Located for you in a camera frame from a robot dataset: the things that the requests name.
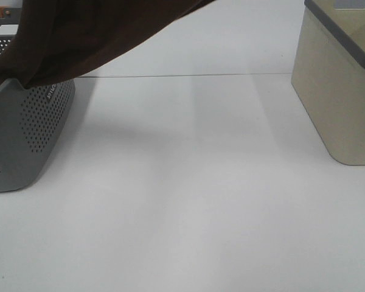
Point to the brown towel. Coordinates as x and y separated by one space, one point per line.
60 40

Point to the grey perforated laundry basket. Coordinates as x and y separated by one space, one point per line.
31 121

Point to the beige bin with grey rim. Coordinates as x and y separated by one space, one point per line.
329 75

